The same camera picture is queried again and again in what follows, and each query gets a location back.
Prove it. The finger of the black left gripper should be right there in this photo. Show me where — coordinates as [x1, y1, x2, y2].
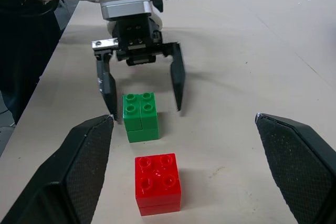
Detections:
[162, 41, 186, 112]
[93, 49, 119, 123]

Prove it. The red building block cube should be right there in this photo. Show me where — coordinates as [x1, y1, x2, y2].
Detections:
[134, 153, 182, 217]

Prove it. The green building block cube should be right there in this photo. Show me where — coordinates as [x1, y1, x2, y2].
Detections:
[122, 92, 161, 144]

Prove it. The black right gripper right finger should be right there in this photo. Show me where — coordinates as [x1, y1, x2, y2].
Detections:
[254, 112, 336, 224]

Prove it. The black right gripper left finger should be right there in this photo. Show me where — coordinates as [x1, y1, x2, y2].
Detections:
[0, 114, 116, 224]

